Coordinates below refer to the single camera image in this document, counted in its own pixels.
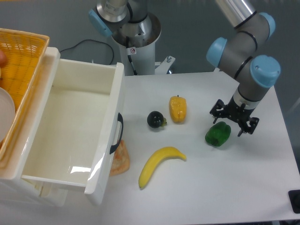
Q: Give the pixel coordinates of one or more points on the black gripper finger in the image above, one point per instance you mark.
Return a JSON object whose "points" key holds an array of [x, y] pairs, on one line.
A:
{"points": [[247, 125], [219, 110]]}

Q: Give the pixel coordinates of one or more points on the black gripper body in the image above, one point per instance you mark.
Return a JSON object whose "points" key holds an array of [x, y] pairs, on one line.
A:
{"points": [[238, 114]]}

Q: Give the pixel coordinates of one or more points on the green bell pepper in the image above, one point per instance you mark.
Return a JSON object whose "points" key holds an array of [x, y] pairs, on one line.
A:
{"points": [[218, 134]]}

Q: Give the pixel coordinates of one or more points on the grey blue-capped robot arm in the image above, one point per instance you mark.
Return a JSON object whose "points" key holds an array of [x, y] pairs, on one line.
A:
{"points": [[255, 75]]}

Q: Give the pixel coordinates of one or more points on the yellow bell pepper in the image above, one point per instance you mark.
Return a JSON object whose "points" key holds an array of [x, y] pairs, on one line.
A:
{"points": [[177, 109]]}

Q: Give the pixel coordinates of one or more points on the dark purple mangosteen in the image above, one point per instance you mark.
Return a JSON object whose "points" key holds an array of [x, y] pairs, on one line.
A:
{"points": [[156, 119]]}

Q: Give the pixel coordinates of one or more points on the yellow banana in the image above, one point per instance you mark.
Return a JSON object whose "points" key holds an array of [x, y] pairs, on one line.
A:
{"points": [[155, 160]]}

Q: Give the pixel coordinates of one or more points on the black corner device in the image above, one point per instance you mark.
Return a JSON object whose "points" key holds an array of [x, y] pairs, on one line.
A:
{"points": [[294, 196]]}

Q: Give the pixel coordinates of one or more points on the orange bread slice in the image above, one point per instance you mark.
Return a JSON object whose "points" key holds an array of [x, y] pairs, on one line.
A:
{"points": [[121, 160]]}

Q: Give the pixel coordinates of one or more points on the white open drawer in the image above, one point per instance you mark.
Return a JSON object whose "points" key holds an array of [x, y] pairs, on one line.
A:
{"points": [[79, 131]]}

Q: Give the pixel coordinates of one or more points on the orange woven basket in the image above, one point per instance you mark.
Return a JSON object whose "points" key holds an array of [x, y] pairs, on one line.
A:
{"points": [[24, 52]]}

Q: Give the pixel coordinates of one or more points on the white plate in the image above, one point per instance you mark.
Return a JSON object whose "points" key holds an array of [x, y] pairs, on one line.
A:
{"points": [[7, 113]]}

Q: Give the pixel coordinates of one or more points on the white drawer cabinet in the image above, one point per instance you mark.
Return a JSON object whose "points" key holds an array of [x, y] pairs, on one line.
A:
{"points": [[12, 186]]}

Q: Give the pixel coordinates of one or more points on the red fruit in basket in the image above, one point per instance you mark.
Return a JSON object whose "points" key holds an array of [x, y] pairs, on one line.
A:
{"points": [[3, 59]]}

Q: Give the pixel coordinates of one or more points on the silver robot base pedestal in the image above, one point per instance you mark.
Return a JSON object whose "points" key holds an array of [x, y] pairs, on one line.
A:
{"points": [[137, 45]]}

